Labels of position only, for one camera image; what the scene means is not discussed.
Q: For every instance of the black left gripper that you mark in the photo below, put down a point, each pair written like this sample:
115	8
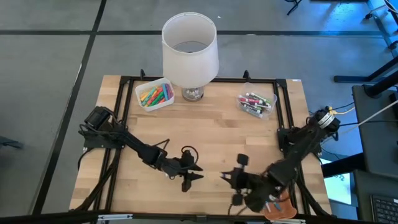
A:
177	166

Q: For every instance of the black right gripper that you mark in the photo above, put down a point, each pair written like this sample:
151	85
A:
255	186

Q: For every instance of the thin blue cap marker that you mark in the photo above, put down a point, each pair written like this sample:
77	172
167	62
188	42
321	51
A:
277	206

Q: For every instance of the orange plastic tray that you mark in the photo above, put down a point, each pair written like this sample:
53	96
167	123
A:
287	208

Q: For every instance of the dark green cap Expo marker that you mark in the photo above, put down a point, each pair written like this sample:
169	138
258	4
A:
251	109

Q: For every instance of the red cap Expo marker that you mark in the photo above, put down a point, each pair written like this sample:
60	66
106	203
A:
249	100

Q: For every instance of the clear plastic bin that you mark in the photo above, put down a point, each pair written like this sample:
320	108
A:
241	93

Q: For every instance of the red highlighter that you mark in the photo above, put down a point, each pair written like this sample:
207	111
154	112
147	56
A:
157	96

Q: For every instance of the blue highlighter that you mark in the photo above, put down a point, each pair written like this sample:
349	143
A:
165	92

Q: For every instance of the purple highlighter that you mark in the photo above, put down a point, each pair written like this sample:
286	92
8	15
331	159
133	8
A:
169	90

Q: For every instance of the teal green highlighter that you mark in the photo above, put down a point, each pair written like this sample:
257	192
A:
150	96

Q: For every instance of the orange highlighter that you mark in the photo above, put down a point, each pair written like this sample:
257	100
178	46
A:
154	92

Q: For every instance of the yellow highlighter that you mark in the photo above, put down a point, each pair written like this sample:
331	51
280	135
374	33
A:
144	97

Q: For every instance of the white plastic bin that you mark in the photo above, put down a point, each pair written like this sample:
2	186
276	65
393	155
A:
139	92

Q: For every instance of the white shade table lamp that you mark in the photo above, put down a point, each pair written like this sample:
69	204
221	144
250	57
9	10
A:
189	62

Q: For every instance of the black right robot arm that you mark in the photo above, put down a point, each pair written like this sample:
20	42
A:
304	146

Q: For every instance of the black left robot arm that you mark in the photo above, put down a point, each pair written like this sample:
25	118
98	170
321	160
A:
124	140

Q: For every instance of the black side desk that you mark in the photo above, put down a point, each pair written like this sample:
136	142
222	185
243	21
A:
382	155

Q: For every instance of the black floor stand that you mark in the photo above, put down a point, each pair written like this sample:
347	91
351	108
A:
351	79

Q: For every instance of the black laptop keyboard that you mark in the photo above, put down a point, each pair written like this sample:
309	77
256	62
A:
385	210

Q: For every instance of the black chair leg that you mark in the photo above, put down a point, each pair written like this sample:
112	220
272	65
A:
293	6

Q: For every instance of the dark grey floor foot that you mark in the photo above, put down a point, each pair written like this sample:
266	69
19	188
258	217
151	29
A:
9	143

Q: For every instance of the silver metal bracket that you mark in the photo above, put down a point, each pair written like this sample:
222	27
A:
287	221
115	217

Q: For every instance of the grey metal rail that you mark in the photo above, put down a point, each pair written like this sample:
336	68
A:
380	23

